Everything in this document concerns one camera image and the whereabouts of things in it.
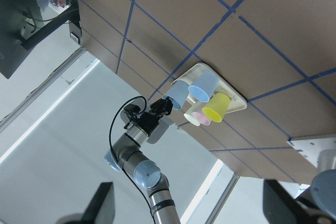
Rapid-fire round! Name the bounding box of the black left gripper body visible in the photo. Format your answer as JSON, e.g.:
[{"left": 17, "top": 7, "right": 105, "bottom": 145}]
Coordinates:
[{"left": 125, "top": 110, "right": 168, "bottom": 136}]

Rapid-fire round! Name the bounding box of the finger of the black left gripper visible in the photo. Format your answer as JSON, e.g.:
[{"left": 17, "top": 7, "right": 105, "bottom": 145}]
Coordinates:
[
  {"left": 160, "top": 99, "right": 173, "bottom": 116},
  {"left": 149, "top": 98, "right": 166, "bottom": 114}
]

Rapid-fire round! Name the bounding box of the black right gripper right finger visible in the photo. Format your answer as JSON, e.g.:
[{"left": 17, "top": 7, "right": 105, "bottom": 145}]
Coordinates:
[{"left": 263, "top": 179, "right": 316, "bottom": 224}]

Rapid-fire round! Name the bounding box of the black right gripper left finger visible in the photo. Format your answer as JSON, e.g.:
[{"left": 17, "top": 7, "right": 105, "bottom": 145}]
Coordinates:
[{"left": 81, "top": 182, "right": 115, "bottom": 223}]

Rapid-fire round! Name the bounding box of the light blue plastic cup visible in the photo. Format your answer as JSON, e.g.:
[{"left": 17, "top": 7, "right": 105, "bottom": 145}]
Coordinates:
[{"left": 163, "top": 80, "right": 189, "bottom": 110}]

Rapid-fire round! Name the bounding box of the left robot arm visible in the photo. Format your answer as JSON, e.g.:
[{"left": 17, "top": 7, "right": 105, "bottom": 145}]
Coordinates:
[{"left": 104, "top": 98, "right": 181, "bottom": 223}]

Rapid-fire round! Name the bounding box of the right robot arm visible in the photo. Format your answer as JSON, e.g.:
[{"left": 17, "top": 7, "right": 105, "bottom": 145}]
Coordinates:
[{"left": 78, "top": 150, "right": 335, "bottom": 223}]

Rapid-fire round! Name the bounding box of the white plastic cup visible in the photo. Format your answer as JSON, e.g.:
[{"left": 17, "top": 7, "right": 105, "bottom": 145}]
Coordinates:
[{"left": 184, "top": 102, "right": 206, "bottom": 126}]

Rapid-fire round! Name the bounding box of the pink plastic cup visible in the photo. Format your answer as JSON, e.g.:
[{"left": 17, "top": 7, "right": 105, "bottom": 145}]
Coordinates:
[{"left": 192, "top": 111, "right": 211, "bottom": 125}]

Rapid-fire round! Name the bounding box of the yellow plastic cup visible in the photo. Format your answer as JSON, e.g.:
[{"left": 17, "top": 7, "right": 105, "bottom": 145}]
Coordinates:
[{"left": 202, "top": 92, "right": 231, "bottom": 123}]

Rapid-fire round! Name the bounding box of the cream plastic tray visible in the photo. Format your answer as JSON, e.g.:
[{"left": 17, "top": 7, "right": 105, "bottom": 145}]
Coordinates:
[{"left": 171, "top": 62, "right": 247, "bottom": 114}]

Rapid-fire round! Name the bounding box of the black monitor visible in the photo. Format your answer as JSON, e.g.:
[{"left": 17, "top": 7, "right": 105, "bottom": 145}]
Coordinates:
[{"left": 1, "top": 0, "right": 50, "bottom": 79}]

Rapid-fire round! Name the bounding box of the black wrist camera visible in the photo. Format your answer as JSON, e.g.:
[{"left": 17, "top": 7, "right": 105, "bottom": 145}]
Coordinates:
[{"left": 121, "top": 103, "right": 141, "bottom": 129}]

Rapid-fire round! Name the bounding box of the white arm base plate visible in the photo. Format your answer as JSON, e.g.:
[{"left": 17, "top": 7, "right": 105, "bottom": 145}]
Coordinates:
[{"left": 287, "top": 133, "right": 335, "bottom": 167}]

